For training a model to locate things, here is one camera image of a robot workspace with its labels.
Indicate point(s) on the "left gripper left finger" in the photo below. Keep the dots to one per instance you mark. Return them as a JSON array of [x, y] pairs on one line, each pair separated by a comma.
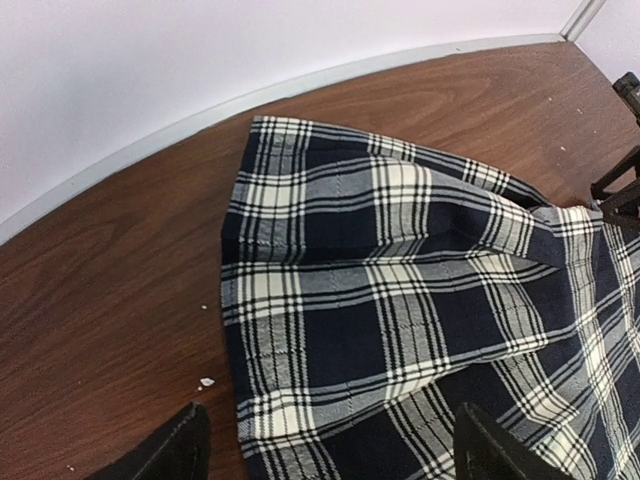
[[178, 449]]

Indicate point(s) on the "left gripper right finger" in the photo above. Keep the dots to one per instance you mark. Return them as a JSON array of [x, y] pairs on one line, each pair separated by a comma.
[[485, 450]]

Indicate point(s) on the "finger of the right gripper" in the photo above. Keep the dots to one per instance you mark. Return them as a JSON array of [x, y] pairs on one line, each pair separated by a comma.
[[620, 208]]

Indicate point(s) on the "black white plaid shirt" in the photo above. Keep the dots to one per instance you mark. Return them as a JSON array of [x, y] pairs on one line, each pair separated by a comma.
[[371, 286]]

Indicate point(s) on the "right aluminium frame post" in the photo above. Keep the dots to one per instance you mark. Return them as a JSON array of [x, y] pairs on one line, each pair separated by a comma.
[[580, 19]]

